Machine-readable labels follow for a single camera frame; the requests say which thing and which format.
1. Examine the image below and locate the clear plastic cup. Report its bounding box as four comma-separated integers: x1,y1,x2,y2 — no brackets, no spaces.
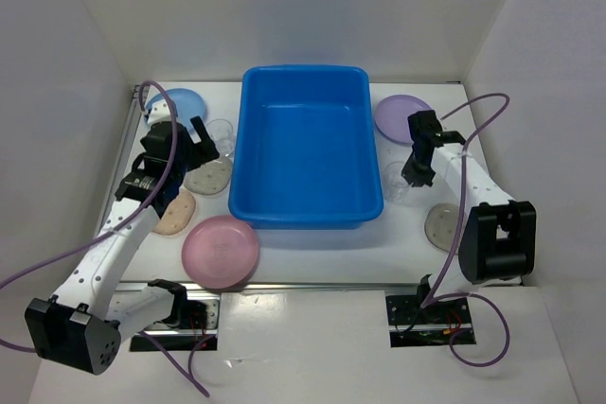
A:
382,161,410,204
205,119,236,157

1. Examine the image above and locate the purple round plate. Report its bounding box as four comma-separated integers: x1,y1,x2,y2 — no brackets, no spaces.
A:
374,95,431,146

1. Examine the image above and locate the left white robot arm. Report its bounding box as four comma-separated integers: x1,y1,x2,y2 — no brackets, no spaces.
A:
25,117,219,375

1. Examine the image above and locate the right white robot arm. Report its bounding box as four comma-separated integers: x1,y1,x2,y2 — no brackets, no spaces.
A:
401,111,537,322

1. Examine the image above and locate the blue plastic bin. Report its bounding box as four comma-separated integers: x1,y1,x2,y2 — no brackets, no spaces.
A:
228,65,383,230

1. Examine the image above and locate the grey textured glass plate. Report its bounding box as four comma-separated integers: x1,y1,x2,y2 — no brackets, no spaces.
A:
184,157,233,196

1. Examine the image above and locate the light blue round plate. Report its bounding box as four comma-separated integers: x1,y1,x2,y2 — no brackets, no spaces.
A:
146,88,205,130

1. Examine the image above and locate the grey glass plate right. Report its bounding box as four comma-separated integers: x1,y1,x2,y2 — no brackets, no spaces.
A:
424,202,459,253

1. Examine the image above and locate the beige textured glass plate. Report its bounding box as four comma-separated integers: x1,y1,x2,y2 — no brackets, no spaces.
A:
152,189,196,236

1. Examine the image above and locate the pink round plate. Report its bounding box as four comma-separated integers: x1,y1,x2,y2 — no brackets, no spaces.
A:
181,216,259,290

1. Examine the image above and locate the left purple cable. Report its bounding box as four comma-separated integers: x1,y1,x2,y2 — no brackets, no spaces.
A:
0,79,212,398

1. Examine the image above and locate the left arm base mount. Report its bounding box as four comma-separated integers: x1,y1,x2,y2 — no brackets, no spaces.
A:
144,291,221,353

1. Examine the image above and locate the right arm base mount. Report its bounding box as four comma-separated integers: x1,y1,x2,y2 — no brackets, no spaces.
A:
385,295,476,348

